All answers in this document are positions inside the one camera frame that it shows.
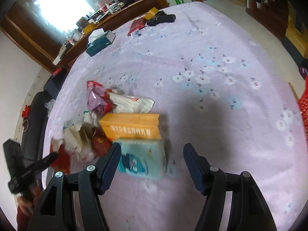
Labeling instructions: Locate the brown red snack packet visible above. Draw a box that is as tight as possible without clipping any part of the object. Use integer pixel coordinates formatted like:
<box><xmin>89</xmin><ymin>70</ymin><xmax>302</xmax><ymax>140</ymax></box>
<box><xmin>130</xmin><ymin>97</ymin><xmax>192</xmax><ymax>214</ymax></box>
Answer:
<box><xmin>91</xmin><ymin>127</ymin><xmax>112</xmax><ymax>157</ymax></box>

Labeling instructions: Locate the blue white medicine box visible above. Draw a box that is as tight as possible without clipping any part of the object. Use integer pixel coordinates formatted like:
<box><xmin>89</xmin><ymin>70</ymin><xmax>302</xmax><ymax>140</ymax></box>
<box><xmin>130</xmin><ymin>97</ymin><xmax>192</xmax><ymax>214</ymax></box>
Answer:
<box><xmin>63</xmin><ymin>121</ymin><xmax>91</xmax><ymax>154</ymax></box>

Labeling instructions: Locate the teal cartoon tissue pack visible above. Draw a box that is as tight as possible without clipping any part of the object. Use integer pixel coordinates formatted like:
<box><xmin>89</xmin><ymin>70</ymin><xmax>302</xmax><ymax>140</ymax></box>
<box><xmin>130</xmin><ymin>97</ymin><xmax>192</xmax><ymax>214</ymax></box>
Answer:
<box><xmin>117</xmin><ymin>139</ymin><xmax>166</xmax><ymax>180</ymax></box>

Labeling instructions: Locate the orange medicine box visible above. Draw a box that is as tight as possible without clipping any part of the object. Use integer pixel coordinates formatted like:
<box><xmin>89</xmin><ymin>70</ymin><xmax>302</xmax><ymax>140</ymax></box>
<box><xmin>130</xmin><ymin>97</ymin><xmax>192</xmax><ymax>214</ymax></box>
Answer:
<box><xmin>99</xmin><ymin>113</ymin><xmax>161</xmax><ymax>141</ymax></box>

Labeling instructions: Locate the purple red wrapper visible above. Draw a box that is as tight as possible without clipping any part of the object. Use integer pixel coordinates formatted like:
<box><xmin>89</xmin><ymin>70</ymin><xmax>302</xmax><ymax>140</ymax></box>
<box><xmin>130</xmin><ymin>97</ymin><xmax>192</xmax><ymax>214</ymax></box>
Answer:
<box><xmin>87</xmin><ymin>80</ymin><xmax>113</xmax><ymax>115</ymax></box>

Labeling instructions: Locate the white striped plastic bag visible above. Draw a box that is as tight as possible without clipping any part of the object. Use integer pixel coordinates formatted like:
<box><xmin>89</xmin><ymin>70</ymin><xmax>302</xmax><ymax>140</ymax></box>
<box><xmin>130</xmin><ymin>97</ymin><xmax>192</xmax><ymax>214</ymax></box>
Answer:
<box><xmin>106</xmin><ymin>89</ymin><xmax>155</xmax><ymax>114</ymax></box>

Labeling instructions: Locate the white cotton glove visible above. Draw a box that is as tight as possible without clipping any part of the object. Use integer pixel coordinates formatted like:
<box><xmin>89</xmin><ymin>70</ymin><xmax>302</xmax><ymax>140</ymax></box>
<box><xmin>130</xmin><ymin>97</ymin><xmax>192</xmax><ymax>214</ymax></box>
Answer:
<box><xmin>82</xmin><ymin>110</ymin><xmax>100</xmax><ymax>128</ymax></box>

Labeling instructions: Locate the person's left hand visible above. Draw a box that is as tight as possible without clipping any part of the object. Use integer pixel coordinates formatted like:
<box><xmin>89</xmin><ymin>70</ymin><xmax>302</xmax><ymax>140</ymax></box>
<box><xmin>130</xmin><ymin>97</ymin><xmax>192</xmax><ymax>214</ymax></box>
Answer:
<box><xmin>17</xmin><ymin>186</ymin><xmax>43</xmax><ymax>231</ymax></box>

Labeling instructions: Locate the black sofa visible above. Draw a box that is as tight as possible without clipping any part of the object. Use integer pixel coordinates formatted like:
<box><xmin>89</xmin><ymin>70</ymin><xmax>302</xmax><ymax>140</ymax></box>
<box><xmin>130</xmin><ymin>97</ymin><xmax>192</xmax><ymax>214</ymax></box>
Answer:
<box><xmin>21</xmin><ymin>90</ymin><xmax>52</xmax><ymax>166</ymax></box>

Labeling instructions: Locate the red plastic mesh basket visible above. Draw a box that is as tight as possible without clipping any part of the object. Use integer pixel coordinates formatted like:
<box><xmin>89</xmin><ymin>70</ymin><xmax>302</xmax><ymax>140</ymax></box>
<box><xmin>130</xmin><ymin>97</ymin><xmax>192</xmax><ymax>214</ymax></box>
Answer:
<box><xmin>298</xmin><ymin>76</ymin><xmax>308</xmax><ymax>140</ymax></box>

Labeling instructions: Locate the lilac floral tablecloth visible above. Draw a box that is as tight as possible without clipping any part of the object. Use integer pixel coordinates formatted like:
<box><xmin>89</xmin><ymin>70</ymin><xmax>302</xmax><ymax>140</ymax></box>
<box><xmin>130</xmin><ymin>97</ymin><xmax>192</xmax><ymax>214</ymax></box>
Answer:
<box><xmin>43</xmin><ymin>2</ymin><xmax>307</xmax><ymax>230</ymax></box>

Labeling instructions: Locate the teal tissue box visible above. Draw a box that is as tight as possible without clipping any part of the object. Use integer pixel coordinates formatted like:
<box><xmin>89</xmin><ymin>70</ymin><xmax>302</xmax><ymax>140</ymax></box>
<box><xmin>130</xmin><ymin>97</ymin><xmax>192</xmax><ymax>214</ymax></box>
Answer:
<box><xmin>86</xmin><ymin>28</ymin><xmax>115</xmax><ymax>57</ymax></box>

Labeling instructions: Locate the wooden sideboard counter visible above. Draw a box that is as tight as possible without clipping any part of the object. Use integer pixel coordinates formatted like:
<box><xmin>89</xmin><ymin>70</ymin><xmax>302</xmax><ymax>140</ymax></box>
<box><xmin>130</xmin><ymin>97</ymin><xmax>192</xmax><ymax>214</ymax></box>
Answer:
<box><xmin>57</xmin><ymin>0</ymin><xmax>169</xmax><ymax>69</ymax></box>

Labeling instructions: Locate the black pouch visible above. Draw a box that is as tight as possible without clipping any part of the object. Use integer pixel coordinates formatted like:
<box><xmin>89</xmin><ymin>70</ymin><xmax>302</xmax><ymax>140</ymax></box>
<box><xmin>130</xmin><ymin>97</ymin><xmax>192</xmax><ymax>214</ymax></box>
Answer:
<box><xmin>147</xmin><ymin>11</ymin><xmax>176</xmax><ymax>27</ymax></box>

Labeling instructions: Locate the yellow tape roll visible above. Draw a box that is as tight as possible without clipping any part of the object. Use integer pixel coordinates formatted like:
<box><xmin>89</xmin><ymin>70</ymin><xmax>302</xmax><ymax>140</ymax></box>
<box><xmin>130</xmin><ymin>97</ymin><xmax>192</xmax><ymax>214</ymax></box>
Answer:
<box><xmin>144</xmin><ymin>7</ymin><xmax>159</xmax><ymax>21</ymax></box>

